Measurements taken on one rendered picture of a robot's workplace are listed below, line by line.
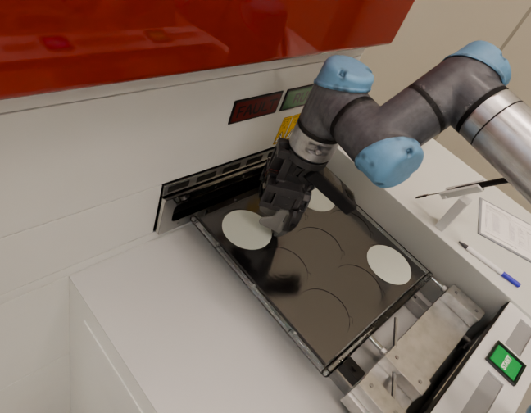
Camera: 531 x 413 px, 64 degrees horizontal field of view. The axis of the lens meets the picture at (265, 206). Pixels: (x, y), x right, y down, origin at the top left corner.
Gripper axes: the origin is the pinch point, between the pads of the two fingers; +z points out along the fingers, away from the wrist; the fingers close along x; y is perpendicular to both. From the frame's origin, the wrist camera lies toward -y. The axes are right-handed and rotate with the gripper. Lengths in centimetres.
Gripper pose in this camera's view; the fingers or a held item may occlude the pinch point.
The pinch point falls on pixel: (280, 231)
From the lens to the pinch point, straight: 82.3
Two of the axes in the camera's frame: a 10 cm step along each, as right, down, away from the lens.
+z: -3.1, 6.7, 6.7
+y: -9.5, -2.2, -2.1
